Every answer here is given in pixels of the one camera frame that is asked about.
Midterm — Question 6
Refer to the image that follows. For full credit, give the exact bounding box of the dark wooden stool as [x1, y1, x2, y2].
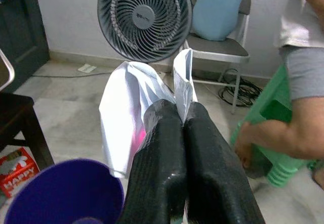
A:
[0, 92, 56, 169]

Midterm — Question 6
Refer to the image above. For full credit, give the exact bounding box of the white paper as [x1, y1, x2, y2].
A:
[98, 48, 199, 181]

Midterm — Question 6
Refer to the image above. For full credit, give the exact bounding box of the grey floor cable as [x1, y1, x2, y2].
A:
[31, 71, 113, 78]

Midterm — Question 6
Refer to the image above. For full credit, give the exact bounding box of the silver metal frame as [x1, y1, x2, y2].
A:
[0, 48, 15, 92]

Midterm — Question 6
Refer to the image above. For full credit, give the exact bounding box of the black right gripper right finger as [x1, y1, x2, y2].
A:
[183, 102, 266, 224]

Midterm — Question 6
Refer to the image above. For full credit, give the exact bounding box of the purple plastic bucket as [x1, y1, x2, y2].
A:
[4, 159, 125, 224]

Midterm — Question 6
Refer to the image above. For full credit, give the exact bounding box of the person torso white shirt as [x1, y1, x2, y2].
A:
[278, 0, 324, 101]

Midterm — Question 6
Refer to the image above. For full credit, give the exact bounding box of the black coiled cable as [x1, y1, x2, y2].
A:
[218, 68, 263, 108]

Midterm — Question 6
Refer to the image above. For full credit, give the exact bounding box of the red printed cardboard box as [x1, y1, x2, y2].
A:
[0, 147, 41, 199]

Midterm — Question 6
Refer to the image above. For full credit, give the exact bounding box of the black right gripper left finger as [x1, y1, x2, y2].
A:
[118, 99, 188, 224]

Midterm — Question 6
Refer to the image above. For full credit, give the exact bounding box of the dark cabinet door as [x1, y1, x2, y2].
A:
[0, 0, 51, 93]

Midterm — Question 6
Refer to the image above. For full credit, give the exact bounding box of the green plastic stool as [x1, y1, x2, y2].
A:
[229, 64, 318, 189]

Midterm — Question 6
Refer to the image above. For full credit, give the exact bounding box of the grey metal folding chair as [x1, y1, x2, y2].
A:
[183, 0, 252, 115]

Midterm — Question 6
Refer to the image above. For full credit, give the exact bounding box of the light blue cushion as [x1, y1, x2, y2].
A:
[193, 0, 248, 42]

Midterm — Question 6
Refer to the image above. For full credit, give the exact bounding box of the grey round floor fan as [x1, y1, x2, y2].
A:
[97, 0, 193, 63]

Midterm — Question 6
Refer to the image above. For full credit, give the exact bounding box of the person hand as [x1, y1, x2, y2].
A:
[233, 121, 264, 170]

